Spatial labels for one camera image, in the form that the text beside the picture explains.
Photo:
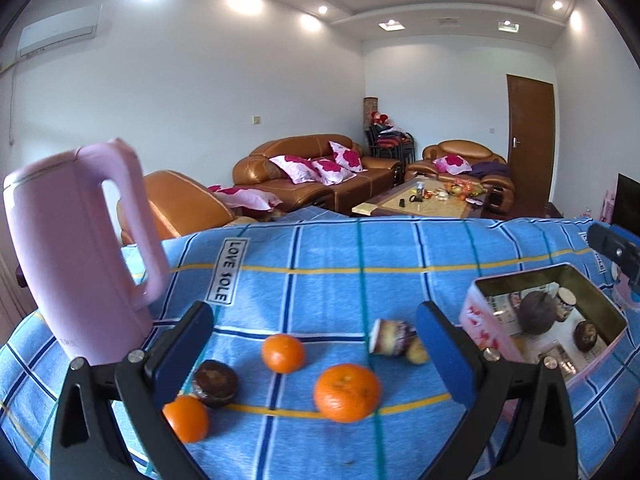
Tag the black television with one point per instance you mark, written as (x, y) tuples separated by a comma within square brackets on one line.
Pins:
[(626, 210)]

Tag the pink metal tin box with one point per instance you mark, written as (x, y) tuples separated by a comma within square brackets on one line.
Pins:
[(477, 319)]

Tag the brown leather ottoman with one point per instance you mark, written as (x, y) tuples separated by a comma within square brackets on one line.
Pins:
[(181, 206)]

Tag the white wall air conditioner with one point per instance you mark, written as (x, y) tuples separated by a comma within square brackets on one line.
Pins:
[(63, 28)]

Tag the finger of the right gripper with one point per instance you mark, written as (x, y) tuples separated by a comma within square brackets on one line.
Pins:
[(620, 246)]

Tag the brown-green kiwi fruit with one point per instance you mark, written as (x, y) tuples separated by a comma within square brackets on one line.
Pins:
[(416, 352)]

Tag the brown wooden door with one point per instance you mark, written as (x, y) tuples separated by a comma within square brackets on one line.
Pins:
[(532, 143)]

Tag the purple sugarcane piece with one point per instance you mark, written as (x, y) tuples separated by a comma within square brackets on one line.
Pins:
[(390, 337)]

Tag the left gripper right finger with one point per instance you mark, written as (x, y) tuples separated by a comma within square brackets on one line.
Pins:
[(541, 440)]

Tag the armchair pink floral pillow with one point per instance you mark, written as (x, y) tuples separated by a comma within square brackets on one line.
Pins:
[(452, 164)]

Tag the dark brown passion fruit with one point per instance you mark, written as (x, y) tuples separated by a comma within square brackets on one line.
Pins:
[(215, 384)]

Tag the brown leather armchair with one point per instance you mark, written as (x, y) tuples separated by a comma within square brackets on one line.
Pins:
[(470, 161)]

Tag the pink electric kettle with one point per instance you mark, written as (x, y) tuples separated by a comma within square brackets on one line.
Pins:
[(71, 257)]

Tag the printed paper liner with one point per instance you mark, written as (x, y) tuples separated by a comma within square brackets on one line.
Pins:
[(574, 343)]

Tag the stacked dark chairs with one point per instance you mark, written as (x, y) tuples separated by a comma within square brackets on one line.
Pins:
[(388, 141)]

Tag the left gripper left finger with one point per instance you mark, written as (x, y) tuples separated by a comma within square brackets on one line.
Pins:
[(146, 386)]

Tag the dark purple round fruit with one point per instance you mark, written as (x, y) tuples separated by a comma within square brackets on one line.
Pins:
[(536, 313)]

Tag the small orange tangerine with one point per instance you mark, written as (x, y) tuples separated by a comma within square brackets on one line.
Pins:
[(283, 353)]

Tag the purple cloth on armchair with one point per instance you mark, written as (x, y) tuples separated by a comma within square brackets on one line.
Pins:
[(482, 170)]

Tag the blue plaid tablecloth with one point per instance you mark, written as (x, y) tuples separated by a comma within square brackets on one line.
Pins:
[(325, 283)]

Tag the brown leather three-seat sofa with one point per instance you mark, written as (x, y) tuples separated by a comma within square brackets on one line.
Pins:
[(256, 171)]

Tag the large orange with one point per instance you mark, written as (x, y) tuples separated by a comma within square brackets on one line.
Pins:
[(347, 393)]

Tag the wooden coffee table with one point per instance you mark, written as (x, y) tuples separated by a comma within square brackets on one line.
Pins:
[(428, 198)]

